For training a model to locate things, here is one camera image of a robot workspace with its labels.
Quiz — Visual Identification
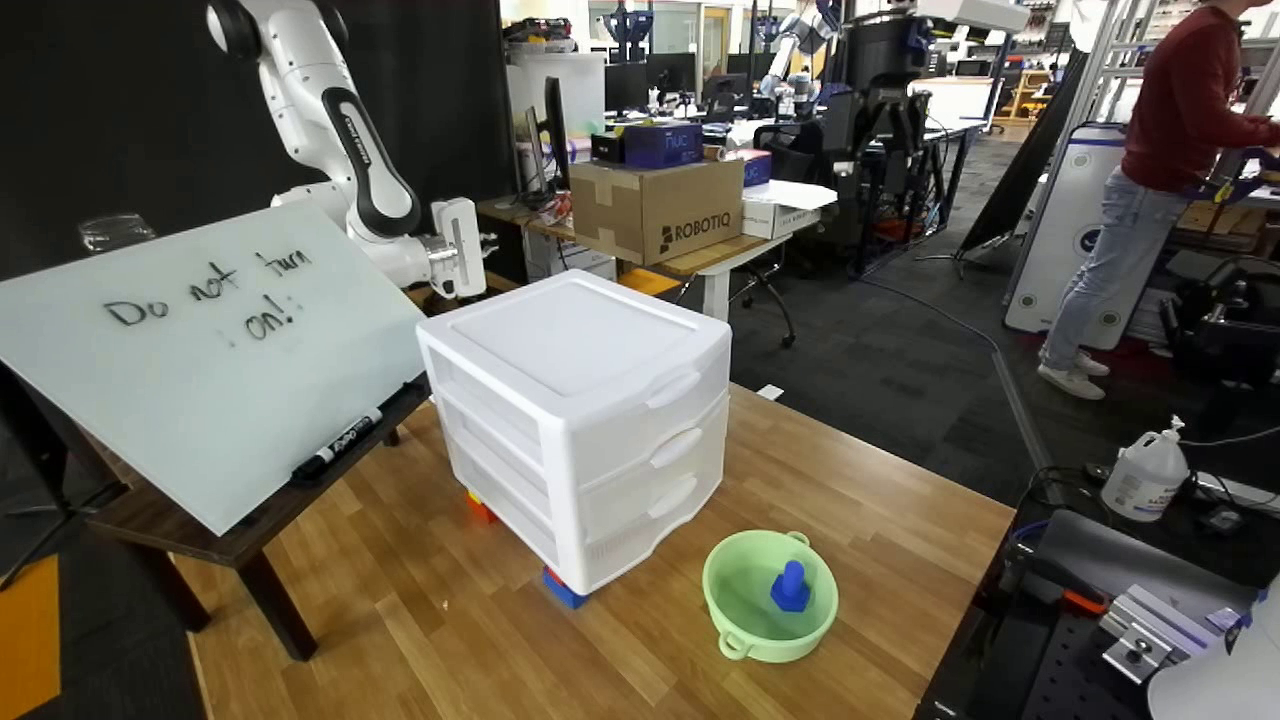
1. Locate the black flat panel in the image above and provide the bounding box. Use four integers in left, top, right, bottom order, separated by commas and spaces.
1033, 504, 1271, 621

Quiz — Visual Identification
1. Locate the white office desk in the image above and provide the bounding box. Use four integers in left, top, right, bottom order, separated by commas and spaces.
477, 177, 845, 324

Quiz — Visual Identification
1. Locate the black clamp orange handle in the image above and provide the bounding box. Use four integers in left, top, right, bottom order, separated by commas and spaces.
1012, 537, 1113, 621

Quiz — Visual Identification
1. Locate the white plastic drawer unit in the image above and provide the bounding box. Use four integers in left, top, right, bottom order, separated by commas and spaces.
418, 270, 738, 602

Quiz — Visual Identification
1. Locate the large cardboard box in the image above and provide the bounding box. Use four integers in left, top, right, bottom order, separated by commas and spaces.
567, 158, 748, 270

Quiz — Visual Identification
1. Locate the blue block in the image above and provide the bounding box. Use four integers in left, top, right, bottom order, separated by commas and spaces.
542, 567, 593, 614

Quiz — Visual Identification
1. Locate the orange board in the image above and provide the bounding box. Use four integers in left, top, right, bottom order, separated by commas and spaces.
0, 551, 64, 720

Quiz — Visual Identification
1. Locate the white round disc stack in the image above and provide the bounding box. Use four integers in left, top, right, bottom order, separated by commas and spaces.
742, 177, 845, 245

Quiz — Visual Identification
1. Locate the silver metal ladder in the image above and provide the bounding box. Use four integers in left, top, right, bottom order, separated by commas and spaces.
1054, 0, 1163, 136

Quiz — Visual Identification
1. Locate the whiteboard with handwriting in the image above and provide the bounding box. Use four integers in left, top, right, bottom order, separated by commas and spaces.
0, 213, 433, 541

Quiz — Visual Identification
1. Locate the black marker pen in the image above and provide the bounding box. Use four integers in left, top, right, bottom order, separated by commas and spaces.
305, 412, 394, 472

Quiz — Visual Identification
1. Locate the person in red sweater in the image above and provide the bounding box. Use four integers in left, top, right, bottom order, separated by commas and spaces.
1036, 0, 1280, 404

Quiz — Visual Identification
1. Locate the blue toy bolt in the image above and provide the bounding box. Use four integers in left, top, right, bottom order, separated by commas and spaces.
770, 558, 816, 615

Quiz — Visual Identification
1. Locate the dark blue box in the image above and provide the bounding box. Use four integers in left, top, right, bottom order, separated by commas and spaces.
593, 115, 707, 172

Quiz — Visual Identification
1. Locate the white rounded cover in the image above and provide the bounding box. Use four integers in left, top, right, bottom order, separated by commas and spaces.
1146, 575, 1280, 720

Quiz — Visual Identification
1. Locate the aluminium extrusion bar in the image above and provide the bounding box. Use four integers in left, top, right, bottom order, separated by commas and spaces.
1099, 580, 1253, 688

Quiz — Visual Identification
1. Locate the silver angle bracket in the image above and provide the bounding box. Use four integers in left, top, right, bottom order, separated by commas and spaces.
1099, 625, 1175, 688

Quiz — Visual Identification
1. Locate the white panel blue edge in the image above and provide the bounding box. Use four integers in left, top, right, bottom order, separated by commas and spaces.
1000, 121, 1132, 337

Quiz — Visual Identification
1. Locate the white plastic jug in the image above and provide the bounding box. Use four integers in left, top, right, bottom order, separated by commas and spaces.
1099, 412, 1193, 527

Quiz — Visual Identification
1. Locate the black perforated breadboard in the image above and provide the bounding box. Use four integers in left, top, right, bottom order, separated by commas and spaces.
917, 583, 1163, 720

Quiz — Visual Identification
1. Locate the green plastic basin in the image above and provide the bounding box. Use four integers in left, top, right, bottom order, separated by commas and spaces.
699, 527, 845, 667

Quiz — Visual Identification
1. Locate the black backdrop curtain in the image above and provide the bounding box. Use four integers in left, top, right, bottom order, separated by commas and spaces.
0, 0, 517, 276

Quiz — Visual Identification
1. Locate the dark wooden easel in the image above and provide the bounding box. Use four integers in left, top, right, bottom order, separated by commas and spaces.
76, 371, 438, 665

